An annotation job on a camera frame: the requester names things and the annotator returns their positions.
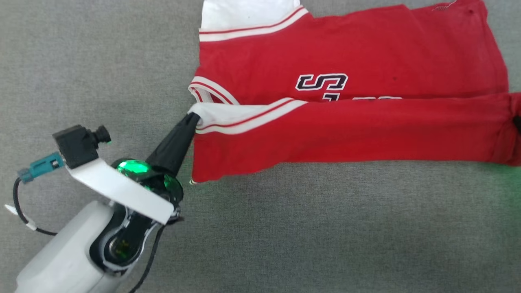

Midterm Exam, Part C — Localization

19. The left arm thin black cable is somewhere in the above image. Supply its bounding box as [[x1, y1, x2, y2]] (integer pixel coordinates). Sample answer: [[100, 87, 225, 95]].
[[13, 177, 58, 237]]

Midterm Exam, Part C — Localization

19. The red and white jersey garment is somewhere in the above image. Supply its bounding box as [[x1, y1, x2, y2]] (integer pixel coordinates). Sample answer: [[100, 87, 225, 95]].
[[188, 0, 521, 185]]

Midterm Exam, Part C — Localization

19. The left teal cable connector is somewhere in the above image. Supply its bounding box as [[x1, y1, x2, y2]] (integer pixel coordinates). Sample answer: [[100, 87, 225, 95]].
[[17, 151, 65, 184]]

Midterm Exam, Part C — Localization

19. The white cable tag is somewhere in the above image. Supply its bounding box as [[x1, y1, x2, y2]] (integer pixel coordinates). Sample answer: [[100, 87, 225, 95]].
[[4, 204, 38, 231]]

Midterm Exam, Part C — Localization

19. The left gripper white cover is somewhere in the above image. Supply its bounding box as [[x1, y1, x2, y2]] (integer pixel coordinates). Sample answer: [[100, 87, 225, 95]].
[[67, 113, 201, 225]]

